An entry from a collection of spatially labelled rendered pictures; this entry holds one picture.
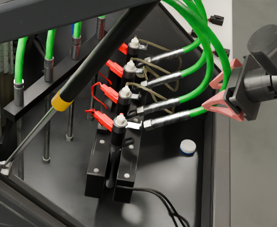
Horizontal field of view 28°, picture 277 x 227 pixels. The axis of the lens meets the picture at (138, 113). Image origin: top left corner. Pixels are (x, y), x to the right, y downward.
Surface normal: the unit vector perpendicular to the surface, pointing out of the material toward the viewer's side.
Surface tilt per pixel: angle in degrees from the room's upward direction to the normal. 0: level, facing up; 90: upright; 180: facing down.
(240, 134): 0
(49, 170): 0
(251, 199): 0
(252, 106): 46
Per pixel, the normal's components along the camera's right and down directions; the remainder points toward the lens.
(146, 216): 0.14, -0.68
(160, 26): -0.11, 0.71
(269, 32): -0.63, -0.59
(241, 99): 0.70, -0.15
